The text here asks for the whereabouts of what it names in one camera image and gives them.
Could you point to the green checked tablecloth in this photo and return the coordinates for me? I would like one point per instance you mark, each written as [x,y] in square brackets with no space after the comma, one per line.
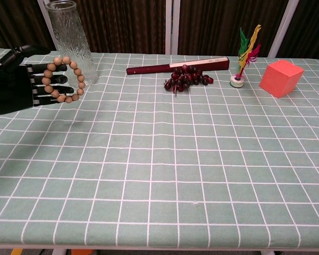
[159,172]

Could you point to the yellow floor tape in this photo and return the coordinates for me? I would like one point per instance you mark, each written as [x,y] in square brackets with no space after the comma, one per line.
[16,251]

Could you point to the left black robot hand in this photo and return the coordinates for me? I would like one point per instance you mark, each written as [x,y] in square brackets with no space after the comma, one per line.
[10,87]

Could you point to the dark pleated partition panel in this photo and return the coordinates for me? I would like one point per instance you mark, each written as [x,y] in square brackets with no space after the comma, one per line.
[10,21]
[215,26]
[122,26]
[313,26]

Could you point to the tall textured glass vase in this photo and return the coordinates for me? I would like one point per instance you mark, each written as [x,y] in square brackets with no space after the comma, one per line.
[69,32]

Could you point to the white table frame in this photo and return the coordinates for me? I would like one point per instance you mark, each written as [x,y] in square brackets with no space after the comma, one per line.
[59,251]

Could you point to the dark red folded fan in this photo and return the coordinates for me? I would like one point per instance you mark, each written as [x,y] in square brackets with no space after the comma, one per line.
[149,69]

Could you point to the orange floor object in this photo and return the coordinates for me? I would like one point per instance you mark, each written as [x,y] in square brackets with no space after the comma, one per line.
[81,252]

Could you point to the colourful feather shuttlecock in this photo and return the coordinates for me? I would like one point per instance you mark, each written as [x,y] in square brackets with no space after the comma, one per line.
[237,81]

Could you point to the dark red grape bunch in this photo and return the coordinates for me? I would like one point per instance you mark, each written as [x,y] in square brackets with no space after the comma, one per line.
[183,79]

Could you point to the orange cube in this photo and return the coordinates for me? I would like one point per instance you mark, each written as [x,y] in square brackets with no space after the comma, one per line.
[280,79]

